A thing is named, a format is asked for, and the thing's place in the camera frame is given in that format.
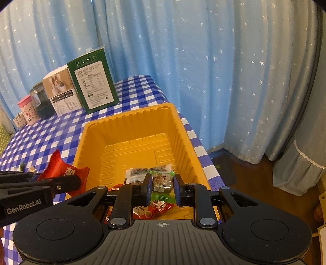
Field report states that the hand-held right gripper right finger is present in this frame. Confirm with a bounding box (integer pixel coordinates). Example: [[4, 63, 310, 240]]
[[173, 174, 258, 229]]

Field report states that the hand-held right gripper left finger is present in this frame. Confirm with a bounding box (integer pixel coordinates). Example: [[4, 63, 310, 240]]
[[67, 174, 154, 230]]

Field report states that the green-ended candy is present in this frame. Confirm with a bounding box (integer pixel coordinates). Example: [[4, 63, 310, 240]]
[[150, 170, 177, 204]]

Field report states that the red snack packet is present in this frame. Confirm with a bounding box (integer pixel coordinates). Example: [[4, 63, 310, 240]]
[[38, 149, 91, 198]]

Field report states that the dark bar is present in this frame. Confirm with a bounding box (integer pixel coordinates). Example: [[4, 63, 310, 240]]
[[125, 164, 173, 185]]

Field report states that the orange plastic tray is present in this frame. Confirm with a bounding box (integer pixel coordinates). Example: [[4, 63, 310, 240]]
[[66, 103, 221, 225]]

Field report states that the green zigzag pillow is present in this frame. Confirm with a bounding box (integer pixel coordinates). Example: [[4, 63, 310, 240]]
[[0, 123, 11, 154]]

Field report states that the ceramic cup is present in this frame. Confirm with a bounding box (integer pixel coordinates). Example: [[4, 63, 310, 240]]
[[13, 113, 26, 129]]

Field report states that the pink lidded canister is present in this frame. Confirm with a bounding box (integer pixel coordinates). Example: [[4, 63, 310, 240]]
[[17, 95, 40, 125]]

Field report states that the dark green tabletop appliance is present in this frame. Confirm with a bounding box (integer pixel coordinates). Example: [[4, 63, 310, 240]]
[[29, 83, 55, 119]]

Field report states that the white printed box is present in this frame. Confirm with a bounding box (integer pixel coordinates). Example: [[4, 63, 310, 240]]
[[42, 65, 83, 117]]

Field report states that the blue checked tablecloth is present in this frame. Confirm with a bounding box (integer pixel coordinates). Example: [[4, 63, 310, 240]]
[[0, 74, 225, 265]]

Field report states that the green printed box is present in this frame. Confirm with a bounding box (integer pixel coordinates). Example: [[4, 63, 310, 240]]
[[67, 45, 120, 115]]

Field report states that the grey frilled cloth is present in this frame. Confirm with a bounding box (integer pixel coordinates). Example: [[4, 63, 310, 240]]
[[272, 84, 326, 197]]

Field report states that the blue star curtain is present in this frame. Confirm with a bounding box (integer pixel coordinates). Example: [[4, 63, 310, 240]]
[[0, 0, 322, 164]]

